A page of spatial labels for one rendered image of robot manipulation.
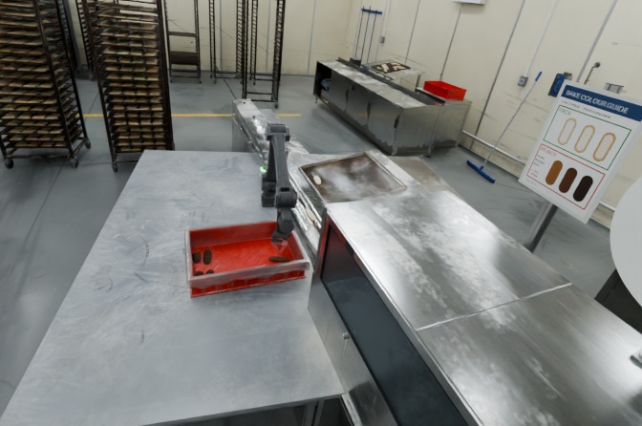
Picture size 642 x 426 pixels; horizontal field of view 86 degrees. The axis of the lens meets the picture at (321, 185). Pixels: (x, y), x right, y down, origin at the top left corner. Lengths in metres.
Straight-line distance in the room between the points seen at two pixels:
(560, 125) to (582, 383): 1.02
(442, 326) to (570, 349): 0.27
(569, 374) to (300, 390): 0.72
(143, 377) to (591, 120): 1.73
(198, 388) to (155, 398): 0.12
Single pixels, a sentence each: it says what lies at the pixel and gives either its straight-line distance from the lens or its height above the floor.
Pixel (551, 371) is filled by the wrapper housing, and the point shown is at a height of 1.30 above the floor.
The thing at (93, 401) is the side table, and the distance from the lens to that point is 1.30.
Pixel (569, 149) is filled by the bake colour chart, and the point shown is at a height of 1.50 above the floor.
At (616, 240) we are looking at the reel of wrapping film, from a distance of 0.69.
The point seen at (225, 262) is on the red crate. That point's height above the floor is 0.82.
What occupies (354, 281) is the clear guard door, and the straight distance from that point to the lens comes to 0.99.
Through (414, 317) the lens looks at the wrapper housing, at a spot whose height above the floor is 1.30.
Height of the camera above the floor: 1.88
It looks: 29 degrees down
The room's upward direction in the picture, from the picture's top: 8 degrees clockwise
